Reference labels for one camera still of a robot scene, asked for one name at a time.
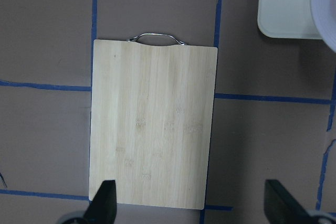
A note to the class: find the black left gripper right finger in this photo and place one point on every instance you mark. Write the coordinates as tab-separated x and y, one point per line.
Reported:
281	207

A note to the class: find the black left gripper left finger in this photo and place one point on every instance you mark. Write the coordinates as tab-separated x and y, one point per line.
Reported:
103	208

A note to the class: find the white round plate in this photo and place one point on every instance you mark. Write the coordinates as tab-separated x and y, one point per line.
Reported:
323	14

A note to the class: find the cream bear tray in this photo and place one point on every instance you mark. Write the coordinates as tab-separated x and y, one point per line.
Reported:
290	19

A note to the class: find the wooden cutting board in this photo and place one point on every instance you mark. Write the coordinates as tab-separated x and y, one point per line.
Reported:
151	119

